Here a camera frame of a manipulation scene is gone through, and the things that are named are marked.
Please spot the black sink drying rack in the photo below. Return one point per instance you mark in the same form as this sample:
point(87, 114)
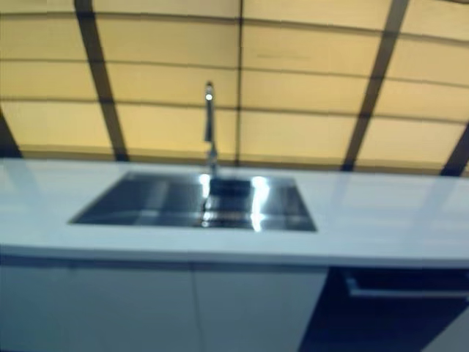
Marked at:
point(231, 198)

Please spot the chrome kitchen faucet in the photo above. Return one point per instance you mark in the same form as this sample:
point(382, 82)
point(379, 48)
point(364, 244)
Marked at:
point(209, 124)

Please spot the stainless steel sink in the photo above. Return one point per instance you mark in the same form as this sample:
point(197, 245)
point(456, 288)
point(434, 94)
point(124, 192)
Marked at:
point(146, 205)

